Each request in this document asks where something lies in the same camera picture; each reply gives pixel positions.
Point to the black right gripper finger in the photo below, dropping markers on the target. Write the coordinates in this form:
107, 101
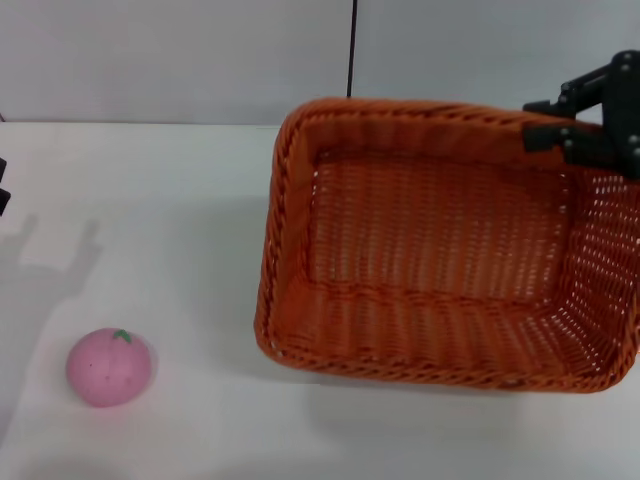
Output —
575, 145
575, 92

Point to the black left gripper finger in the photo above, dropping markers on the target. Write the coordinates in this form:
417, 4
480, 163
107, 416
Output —
4, 202
2, 171

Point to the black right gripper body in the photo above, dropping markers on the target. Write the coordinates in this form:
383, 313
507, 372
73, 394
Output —
625, 100

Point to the orange woven plastic basket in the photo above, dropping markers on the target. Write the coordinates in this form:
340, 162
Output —
425, 240

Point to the pink peach toy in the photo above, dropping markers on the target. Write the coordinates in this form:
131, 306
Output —
107, 370

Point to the black vertical wall strip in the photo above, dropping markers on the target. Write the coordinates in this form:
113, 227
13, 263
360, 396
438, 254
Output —
352, 50

